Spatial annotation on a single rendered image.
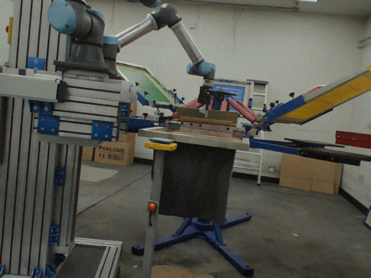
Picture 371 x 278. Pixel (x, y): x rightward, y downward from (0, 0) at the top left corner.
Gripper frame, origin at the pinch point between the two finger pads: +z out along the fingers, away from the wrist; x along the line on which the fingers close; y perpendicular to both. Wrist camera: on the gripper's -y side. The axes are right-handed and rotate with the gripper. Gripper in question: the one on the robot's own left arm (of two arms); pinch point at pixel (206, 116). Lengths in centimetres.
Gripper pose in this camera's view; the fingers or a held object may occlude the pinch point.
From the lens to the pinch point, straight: 246.0
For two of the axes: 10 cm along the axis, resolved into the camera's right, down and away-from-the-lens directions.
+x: -1.6, 0.6, -9.8
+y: -9.8, -1.4, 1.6
